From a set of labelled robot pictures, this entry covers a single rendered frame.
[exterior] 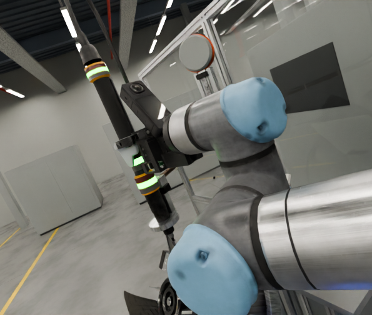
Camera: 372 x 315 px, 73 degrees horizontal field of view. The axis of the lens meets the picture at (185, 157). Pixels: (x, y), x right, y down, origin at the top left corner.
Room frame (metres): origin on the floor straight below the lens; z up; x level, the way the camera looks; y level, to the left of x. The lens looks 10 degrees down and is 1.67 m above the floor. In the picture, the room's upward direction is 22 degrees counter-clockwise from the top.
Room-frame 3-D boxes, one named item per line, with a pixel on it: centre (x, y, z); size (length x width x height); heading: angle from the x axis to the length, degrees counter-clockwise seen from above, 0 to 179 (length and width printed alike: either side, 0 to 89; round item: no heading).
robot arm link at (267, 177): (0.31, -0.07, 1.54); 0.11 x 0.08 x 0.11; 145
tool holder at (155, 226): (0.55, 0.09, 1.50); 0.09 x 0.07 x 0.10; 153
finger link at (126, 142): (0.47, 0.08, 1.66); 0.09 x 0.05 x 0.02; 47
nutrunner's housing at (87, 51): (0.54, 0.10, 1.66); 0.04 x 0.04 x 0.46
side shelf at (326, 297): (0.90, -0.33, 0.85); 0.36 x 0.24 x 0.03; 28
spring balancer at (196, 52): (1.18, -0.22, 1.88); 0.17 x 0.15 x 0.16; 28
